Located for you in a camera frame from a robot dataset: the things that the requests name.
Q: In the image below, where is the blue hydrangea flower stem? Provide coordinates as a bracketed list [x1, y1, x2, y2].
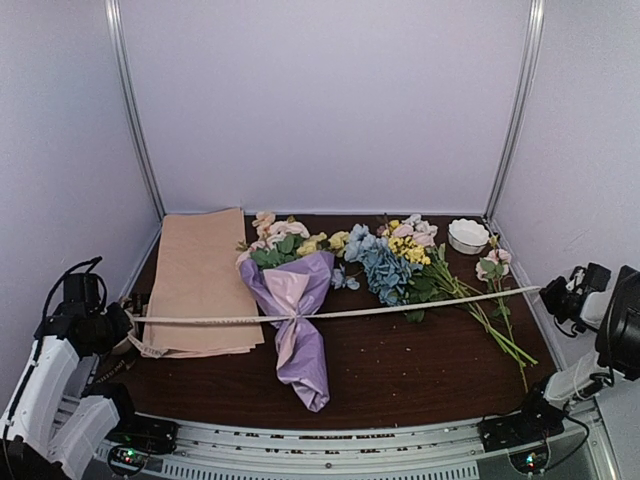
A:
[343, 224, 423, 307]

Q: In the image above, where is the beige ribbon strip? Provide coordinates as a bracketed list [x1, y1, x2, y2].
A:
[127, 284, 544, 360]

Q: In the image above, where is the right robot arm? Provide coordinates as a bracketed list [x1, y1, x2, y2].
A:
[512, 263, 639, 442]

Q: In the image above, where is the white fluted dish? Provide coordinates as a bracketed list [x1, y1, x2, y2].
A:
[448, 218, 490, 255]

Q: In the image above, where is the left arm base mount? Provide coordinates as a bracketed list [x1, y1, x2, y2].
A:
[106, 415, 179, 477]

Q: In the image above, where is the black sleeved cable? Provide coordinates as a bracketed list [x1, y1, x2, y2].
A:
[33, 255, 109, 341]

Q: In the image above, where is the beige wrapping paper stack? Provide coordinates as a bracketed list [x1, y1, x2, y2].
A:
[142, 208, 264, 359]

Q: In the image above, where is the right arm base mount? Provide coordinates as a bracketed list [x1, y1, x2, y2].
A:
[478, 413, 564, 476]

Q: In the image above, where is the small yellow flower spray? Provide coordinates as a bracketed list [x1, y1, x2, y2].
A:
[389, 237, 537, 366]

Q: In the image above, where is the small blue flower sprig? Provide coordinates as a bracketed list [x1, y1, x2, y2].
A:
[331, 266, 360, 291]

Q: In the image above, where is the right aluminium frame post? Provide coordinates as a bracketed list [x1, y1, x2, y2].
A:
[483, 0, 546, 225]

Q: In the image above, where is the yellow rose stem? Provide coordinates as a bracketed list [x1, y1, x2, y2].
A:
[296, 231, 350, 258]

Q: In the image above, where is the purple pink wrapping paper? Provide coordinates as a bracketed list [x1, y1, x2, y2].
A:
[238, 252, 334, 413]

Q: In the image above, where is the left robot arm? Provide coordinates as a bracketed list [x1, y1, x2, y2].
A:
[1, 272, 144, 479]

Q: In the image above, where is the left aluminium frame post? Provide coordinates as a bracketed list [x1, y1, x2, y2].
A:
[104, 0, 166, 222]

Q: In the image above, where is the front aluminium rail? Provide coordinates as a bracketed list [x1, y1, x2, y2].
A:
[83, 407, 620, 479]

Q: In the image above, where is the aluminium frame post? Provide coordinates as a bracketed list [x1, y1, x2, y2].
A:
[483, 0, 546, 225]
[104, 0, 166, 222]

